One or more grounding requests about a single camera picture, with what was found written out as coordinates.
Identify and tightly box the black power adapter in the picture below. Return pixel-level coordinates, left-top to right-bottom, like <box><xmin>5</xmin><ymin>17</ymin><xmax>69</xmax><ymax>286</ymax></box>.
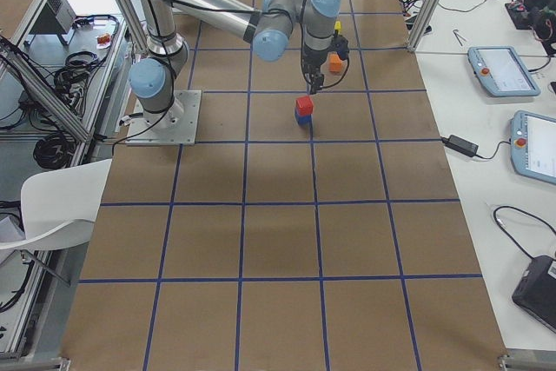
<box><xmin>441</xmin><ymin>135</ymin><xmax>479</xmax><ymax>157</ymax></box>

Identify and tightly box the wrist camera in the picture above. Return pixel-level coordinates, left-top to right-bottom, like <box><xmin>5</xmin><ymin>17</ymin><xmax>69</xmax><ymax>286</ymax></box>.
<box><xmin>330</xmin><ymin>35</ymin><xmax>349</xmax><ymax>61</ymax></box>

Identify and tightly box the black laptop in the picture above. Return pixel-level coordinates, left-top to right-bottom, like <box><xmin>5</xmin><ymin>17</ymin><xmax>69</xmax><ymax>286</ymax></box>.
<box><xmin>512</xmin><ymin>255</ymin><xmax>555</xmax><ymax>332</ymax></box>

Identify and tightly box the orange wooden block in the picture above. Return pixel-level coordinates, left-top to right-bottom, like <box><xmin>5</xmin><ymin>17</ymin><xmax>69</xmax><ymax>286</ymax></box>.
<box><xmin>328</xmin><ymin>52</ymin><xmax>343</xmax><ymax>74</ymax></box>

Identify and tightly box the grey control box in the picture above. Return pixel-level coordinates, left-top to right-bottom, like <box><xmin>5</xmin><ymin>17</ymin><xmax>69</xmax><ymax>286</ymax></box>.
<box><xmin>30</xmin><ymin>0</ymin><xmax>76</xmax><ymax>46</ymax></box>

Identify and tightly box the red wooden block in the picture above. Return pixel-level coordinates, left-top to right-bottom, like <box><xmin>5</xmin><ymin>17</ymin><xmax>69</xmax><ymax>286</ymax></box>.
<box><xmin>295</xmin><ymin>96</ymin><xmax>314</xmax><ymax>116</ymax></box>

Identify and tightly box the black coiled cable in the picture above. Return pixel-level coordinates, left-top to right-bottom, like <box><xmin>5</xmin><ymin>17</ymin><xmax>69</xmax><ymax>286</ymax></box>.
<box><xmin>33</xmin><ymin>129</ymin><xmax>75</xmax><ymax>170</ymax></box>

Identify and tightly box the lower teach pendant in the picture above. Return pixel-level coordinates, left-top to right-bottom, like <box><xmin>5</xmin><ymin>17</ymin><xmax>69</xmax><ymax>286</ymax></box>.
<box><xmin>510</xmin><ymin>110</ymin><xmax>555</xmax><ymax>184</ymax></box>

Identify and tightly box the blue wooden block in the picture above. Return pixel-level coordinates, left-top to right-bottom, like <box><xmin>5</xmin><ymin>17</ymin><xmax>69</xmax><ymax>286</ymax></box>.
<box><xmin>295</xmin><ymin>113</ymin><xmax>312</xmax><ymax>126</ymax></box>

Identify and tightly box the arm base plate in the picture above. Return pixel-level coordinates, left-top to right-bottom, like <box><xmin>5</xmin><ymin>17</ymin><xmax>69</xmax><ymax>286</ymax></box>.
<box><xmin>125</xmin><ymin>89</ymin><xmax>202</xmax><ymax>146</ymax></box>

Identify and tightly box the white chair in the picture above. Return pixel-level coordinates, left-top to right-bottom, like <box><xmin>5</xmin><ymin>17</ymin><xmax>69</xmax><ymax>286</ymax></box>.
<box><xmin>1</xmin><ymin>159</ymin><xmax>112</xmax><ymax>262</ymax></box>

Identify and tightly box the teach pendant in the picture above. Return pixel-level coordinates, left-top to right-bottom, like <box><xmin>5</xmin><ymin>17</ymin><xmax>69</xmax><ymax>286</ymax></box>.
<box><xmin>467</xmin><ymin>46</ymin><xmax>540</xmax><ymax>97</ymax></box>
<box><xmin>510</xmin><ymin>110</ymin><xmax>555</xmax><ymax>184</ymax></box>

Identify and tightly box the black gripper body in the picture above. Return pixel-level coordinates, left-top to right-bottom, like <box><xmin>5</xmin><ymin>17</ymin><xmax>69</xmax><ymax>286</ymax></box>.
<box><xmin>301</xmin><ymin>43</ymin><xmax>330</xmax><ymax>84</ymax></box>

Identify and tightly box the upper teach pendant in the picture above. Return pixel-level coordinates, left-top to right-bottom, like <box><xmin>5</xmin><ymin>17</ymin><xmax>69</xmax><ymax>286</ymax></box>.
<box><xmin>467</xmin><ymin>46</ymin><xmax>540</xmax><ymax>97</ymax></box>

